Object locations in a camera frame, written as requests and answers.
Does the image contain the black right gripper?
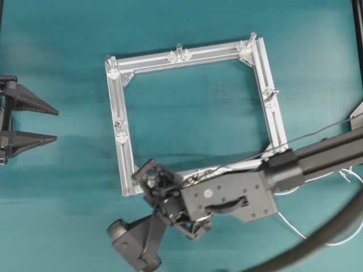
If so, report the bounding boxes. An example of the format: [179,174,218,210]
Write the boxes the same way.
[132,159,212,240]

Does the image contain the silver pin right rail middle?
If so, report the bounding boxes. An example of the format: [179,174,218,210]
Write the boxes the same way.
[263,88,280,101]

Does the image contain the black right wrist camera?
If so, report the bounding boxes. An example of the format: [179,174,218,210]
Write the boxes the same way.
[107,215,167,271]

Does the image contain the far corner silver pin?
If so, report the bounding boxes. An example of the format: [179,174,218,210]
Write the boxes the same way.
[105,56,119,73]

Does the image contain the thin black camera cable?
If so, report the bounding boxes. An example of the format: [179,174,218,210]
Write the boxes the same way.
[181,116,363,189]

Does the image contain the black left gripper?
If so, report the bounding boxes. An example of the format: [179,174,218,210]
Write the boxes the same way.
[1,75,59,165]

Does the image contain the white cable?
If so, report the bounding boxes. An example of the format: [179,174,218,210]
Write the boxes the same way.
[273,165,363,246]

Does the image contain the silver pin top right corner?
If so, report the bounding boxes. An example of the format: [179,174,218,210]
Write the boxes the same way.
[246,32,257,49]

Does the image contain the silver pin rail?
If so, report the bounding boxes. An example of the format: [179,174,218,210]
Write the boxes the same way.
[263,88,280,101]
[176,43,183,61]

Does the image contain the square aluminium extrusion frame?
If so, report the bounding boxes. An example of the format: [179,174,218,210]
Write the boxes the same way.
[105,35,288,197]

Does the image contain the middle silver pin near side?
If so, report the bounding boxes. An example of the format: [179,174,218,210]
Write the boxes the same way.
[113,121,127,134]

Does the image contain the thick black cable hose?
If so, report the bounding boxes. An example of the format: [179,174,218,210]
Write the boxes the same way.
[242,186,363,272]

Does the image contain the black vertical stand bar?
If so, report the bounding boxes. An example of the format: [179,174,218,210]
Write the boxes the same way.
[352,0,362,58]

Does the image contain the silver pin top rail middle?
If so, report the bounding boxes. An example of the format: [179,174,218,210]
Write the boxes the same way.
[176,43,183,61]

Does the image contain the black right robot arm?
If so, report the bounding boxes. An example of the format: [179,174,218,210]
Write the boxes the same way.
[132,135,362,240]

